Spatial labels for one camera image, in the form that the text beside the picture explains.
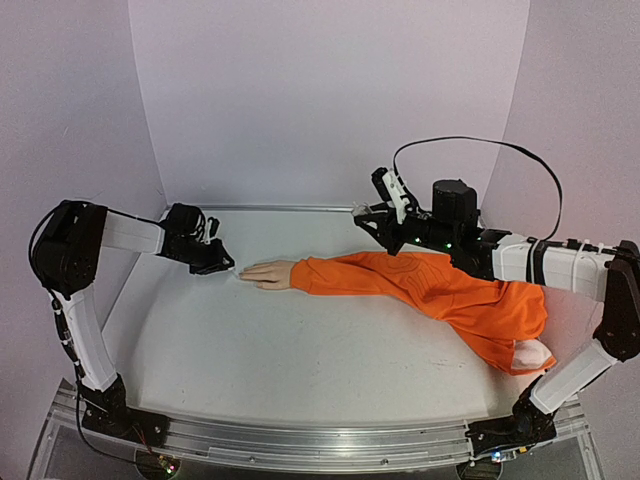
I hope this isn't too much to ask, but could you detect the black right camera cable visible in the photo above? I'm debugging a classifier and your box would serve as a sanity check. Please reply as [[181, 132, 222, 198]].
[[392, 137, 565, 244]]

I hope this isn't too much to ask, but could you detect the clear nail polish bottle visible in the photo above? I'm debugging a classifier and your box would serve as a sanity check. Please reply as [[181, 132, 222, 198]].
[[351, 203, 373, 217]]

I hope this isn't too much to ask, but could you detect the aluminium front rail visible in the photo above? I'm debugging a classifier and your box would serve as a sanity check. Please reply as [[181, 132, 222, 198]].
[[49, 384, 592, 474]]

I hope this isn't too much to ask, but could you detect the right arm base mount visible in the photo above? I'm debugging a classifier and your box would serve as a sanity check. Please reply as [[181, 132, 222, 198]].
[[465, 381, 556, 458]]

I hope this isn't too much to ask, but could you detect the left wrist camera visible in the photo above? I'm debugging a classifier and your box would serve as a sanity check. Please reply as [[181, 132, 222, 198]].
[[195, 216, 220, 245]]

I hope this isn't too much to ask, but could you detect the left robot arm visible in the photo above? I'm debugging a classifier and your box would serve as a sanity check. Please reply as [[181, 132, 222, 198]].
[[28, 200, 235, 392]]

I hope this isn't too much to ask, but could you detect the aluminium back rail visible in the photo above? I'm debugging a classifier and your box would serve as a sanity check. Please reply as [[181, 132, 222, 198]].
[[199, 204, 353, 214]]

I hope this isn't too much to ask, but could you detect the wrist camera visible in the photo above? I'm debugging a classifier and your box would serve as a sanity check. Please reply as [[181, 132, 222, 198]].
[[195, 216, 220, 245], [371, 167, 419, 225]]

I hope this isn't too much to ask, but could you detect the aluminium rail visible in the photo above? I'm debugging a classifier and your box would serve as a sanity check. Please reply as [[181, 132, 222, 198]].
[[199, 204, 353, 214], [49, 384, 592, 474]]

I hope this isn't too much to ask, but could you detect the mannequin hand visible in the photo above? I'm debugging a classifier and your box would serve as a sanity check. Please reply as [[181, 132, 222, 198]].
[[239, 260, 296, 291]]

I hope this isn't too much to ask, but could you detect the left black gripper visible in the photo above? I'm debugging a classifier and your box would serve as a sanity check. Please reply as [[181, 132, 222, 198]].
[[174, 238, 234, 276]]

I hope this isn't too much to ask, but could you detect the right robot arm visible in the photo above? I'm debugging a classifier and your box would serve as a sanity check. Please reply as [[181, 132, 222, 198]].
[[352, 168, 639, 414]]

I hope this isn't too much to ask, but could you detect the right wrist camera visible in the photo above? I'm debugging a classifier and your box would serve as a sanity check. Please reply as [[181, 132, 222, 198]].
[[371, 167, 419, 225]]

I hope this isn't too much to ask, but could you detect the orange sweatshirt sleeve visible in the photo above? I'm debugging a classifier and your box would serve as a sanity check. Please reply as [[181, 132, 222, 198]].
[[291, 252, 548, 375]]

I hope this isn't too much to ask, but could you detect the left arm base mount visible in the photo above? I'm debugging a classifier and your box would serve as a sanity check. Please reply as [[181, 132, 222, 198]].
[[79, 374, 169, 449]]

